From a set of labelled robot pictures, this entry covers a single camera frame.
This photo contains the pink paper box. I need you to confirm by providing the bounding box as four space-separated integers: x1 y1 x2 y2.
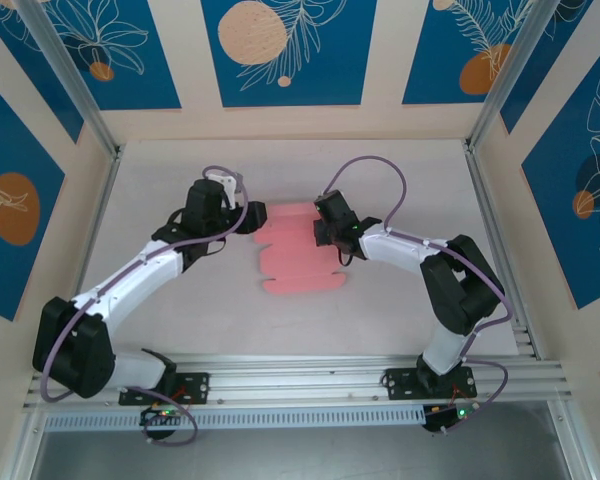
252 201 349 297

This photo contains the blue poster with beige circle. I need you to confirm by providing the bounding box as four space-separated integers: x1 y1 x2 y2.
201 0 379 109

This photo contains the grey metal sheet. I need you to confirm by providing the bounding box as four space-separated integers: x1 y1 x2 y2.
29 402 576 480

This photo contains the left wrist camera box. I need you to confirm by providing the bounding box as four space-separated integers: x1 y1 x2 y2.
207 169 244 209

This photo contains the aluminium table side rail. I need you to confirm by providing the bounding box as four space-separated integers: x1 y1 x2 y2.
54 144 124 371
459 139 541 361

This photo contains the aluminium mounting rail beam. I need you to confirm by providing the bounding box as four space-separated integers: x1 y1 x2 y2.
22 352 579 414

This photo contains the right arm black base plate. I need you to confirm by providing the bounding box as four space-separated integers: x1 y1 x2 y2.
382 367 479 401

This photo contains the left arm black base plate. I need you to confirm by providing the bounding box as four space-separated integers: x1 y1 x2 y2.
118 372 211 406

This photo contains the blue floral wall poster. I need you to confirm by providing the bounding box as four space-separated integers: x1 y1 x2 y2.
402 0 534 106
0 0 84 144
522 47 600 310
0 69 66 321
37 0 182 112
499 0 600 134

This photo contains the white slotted cable duct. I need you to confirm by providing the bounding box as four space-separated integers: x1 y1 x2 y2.
43 405 429 431

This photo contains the aluminium frame post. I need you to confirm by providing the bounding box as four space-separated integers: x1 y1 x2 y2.
467 0 571 151
14 0 121 156

